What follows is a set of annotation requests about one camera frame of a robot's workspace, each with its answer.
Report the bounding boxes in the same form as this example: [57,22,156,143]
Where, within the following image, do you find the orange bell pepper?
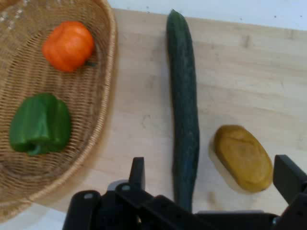
[42,21,98,73]

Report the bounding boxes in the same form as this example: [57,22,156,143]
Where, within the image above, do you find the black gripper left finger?
[62,157,198,230]

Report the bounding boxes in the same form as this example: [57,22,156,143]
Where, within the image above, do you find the green bell pepper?
[9,92,72,156]

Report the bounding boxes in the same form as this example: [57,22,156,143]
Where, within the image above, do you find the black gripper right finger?
[272,154,307,230]

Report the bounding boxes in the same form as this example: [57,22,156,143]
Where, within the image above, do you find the yellow-brown potato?
[213,124,274,194]

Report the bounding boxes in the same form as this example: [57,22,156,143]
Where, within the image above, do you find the light wooden board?
[33,8,307,216]

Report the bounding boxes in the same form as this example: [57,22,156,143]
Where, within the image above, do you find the woven wicker basket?
[0,0,118,222]

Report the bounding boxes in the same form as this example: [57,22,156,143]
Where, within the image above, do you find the long dark green cucumber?
[166,9,201,213]

